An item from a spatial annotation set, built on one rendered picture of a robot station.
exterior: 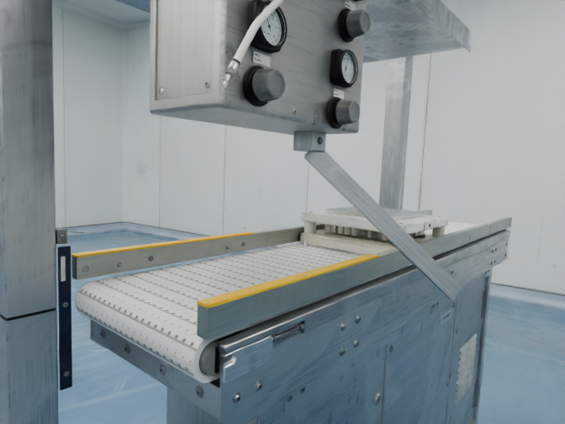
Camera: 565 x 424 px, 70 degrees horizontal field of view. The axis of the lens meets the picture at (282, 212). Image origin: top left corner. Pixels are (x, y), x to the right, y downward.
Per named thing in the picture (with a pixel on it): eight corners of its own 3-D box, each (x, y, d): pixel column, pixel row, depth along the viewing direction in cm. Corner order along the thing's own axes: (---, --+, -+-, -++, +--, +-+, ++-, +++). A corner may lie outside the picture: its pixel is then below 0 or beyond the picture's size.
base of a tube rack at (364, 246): (403, 262, 76) (403, 249, 76) (299, 242, 91) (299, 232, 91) (446, 246, 95) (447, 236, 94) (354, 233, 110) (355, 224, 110)
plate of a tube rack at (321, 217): (405, 235, 75) (406, 225, 75) (300, 220, 91) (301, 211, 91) (448, 225, 94) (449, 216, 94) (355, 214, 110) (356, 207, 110)
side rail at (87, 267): (76, 280, 54) (76, 257, 54) (71, 278, 56) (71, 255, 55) (431, 218, 156) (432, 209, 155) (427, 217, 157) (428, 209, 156)
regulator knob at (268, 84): (262, 101, 32) (264, 42, 32) (241, 103, 34) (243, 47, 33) (289, 107, 35) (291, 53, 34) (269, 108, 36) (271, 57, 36)
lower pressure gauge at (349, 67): (340, 82, 42) (341, 45, 41) (328, 83, 43) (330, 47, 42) (357, 88, 45) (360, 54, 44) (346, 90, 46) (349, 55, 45)
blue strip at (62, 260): (60, 391, 55) (59, 247, 53) (59, 389, 56) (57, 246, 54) (72, 387, 57) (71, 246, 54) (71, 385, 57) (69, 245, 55)
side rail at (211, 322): (207, 341, 37) (208, 307, 37) (195, 336, 38) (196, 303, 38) (511, 226, 138) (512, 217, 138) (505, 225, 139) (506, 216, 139)
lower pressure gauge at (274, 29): (257, 42, 32) (259, -7, 32) (245, 45, 33) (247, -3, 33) (287, 54, 35) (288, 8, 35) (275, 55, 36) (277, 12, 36)
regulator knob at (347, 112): (345, 126, 41) (348, 82, 41) (324, 127, 43) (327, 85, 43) (361, 129, 44) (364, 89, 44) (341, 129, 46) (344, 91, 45)
